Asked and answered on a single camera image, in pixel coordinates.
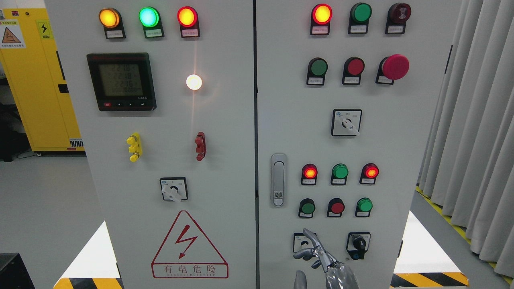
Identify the silver robotic hand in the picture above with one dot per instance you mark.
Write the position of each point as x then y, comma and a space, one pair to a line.
337, 274

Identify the green indicator lamp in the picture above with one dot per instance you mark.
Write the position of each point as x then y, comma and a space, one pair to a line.
151, 21
359, 18
339, 175

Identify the upper green push button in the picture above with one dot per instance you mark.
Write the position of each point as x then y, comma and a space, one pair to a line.
316, 71

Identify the black knob selector switch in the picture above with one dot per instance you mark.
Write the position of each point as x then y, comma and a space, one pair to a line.
358, 244

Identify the red mushroom emergency stop button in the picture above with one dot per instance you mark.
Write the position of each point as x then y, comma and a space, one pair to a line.
392, 68

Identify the grey electrical control cabinet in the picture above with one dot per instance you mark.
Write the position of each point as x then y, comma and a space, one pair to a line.
252, 56

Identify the lower red push button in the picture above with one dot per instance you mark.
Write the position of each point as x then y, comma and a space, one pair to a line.
335, 208

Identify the yellow terminal block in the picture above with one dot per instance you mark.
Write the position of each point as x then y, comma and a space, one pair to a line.
135, 147

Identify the red electrical hazard warning sticker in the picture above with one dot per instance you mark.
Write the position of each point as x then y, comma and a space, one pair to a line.
186, 252

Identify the yellow safety cabinet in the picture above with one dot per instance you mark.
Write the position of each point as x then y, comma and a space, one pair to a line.
30, 59

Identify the middle right red indicator lamp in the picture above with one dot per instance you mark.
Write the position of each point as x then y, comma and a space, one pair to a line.
369, 174

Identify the grey door latch handle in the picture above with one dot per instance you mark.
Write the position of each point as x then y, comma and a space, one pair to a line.
278, 178

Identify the red indicator lamp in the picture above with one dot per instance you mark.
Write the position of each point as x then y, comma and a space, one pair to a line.
369, 174
321, 17
309, 174
189, 23

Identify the green indicator lamp top right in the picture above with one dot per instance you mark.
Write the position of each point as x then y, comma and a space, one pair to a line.
359, 18

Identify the middle green indicator lamp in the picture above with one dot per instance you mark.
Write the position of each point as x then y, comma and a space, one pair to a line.
339, 175

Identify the lower white rotary selector switch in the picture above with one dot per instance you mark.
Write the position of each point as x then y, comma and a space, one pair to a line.
300, 241

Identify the dark red buzzer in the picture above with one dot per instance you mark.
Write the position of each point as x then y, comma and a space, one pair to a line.
397, 17

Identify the upper right rotary selector switch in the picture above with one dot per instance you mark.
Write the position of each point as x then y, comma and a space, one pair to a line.
346, 122

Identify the red indicator lamp top left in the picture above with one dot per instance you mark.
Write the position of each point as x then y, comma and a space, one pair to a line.
189, 23

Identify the grey curtain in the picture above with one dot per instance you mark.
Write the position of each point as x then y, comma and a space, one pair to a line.
468, 163

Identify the upper red push button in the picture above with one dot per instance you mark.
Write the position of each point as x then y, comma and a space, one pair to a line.
352, 71

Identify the lower right green push button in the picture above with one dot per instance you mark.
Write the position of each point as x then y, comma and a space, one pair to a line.
363, 207

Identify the red indicator lamp top right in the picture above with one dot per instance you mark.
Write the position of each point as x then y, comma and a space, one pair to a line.
321, 17

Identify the red push button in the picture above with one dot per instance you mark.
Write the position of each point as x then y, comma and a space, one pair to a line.
335, 208
352, 71

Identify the lower green start push button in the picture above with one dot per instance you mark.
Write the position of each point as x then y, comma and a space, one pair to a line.
306, 209

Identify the white glowing indicator lamp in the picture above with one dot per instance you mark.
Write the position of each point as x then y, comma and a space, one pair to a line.
194, 82

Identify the yellow indicator lamp top left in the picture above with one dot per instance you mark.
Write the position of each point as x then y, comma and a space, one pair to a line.
112, 23

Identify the left door rotary selector switch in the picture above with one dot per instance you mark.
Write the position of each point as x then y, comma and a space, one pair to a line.
174, 189

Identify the black digital power meter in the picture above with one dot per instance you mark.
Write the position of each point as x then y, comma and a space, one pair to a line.
122, 81

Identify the middle left red indicator lamp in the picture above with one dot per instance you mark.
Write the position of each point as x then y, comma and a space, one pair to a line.
309, 174

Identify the green indicator lamp top left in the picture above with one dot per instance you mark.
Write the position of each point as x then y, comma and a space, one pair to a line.
151, 21

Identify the black box bottom left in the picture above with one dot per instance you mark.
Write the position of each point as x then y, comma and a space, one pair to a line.
13, 273

